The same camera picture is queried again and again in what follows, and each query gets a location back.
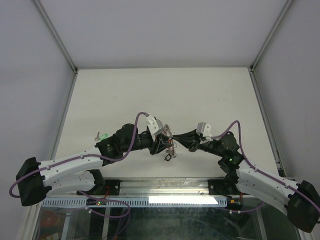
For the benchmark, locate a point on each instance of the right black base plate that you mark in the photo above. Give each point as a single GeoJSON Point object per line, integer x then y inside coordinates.
{"type": "Point", "coordinates": [221, 187]}

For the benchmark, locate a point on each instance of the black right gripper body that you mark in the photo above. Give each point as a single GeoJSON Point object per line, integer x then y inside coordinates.
{"type": "Point", "coordinates": [194, 147]}

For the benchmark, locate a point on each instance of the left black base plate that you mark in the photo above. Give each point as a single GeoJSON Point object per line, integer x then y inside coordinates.
{"type": "Point", "coordinates": [106, 187]}

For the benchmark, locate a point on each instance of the white slotted cable duct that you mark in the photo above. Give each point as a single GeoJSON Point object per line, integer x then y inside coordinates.
{"type": "Point", "coordinates": [178, 201]}

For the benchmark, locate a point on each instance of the black key tag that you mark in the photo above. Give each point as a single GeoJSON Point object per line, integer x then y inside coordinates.
{"type": "Point", "coordinates": [168, 158]}

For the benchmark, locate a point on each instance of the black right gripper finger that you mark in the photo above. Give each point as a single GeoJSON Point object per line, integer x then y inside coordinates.
{"type": "Point", "coordinates": [187, 143]}
{"type": "Point", "coordinates": [185, 136]}

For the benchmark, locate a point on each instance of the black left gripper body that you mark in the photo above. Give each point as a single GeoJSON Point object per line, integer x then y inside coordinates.
{"type": "Point", "coordinates": [154, 146]}

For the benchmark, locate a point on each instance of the aluminium frame post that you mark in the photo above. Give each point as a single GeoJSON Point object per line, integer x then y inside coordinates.
{"type": "Point", "coordinates": [272, 33]}
{"type": "Point", "coordinates": [38, 5]}

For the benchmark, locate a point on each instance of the left aluminium frame post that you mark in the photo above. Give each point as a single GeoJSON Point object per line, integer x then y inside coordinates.
{"type": "Point", "coordinates": [38, 5]}

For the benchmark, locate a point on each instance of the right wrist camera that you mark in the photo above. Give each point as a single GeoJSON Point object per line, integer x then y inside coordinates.
{"type": "Point", "coordinates": [204, 131]}

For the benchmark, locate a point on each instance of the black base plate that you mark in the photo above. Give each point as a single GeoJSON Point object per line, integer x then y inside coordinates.
{"type": "Point", "coordinates": [221, 187]}
{"type": "Point", "coordinates": [106, 187]}

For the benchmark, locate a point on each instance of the right aluminium frame post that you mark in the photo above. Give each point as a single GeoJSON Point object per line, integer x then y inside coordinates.
{"type": "Point", "coordinates": [272, 33]}

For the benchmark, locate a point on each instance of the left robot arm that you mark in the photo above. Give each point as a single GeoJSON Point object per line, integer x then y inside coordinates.
{"type": "Point", "coordinates": [37, 180]}

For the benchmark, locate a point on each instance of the green tag loose key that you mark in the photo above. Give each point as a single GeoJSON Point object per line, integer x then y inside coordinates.
{"type": "Point", "coordinates": [100, 137]}

